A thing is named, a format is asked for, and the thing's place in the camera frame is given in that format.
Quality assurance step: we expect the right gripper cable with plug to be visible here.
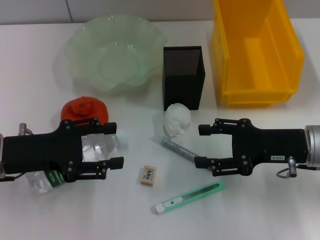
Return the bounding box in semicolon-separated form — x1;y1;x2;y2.
276;156;320;180

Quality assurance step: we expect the green utility knife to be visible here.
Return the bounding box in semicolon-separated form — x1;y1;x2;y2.
153;180;226;215

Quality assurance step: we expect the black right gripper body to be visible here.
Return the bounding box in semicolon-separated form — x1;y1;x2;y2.
231;119;311;176

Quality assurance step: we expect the black mesh pen holder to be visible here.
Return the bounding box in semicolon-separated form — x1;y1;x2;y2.
161;45;207;112

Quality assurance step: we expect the yellow plastic bin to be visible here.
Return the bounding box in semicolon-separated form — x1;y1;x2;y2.
211;0;306;109

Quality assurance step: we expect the beige eraser with barcode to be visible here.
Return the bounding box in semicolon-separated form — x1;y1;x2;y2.
139;164;158;186

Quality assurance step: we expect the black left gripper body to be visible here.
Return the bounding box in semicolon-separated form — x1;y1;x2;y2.
1;120;84;183

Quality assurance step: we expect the grey pen with clear cap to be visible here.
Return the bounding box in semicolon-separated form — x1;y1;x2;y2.
150;134;201;162

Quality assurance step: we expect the clear green-label water bottle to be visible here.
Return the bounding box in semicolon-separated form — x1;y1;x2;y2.
24;126;130;198

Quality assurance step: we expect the white paper ball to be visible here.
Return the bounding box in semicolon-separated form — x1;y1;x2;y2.
163;102;192;138

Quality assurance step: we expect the pale green glass fruit plate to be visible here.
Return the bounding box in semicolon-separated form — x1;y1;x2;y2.
65;14;168;97

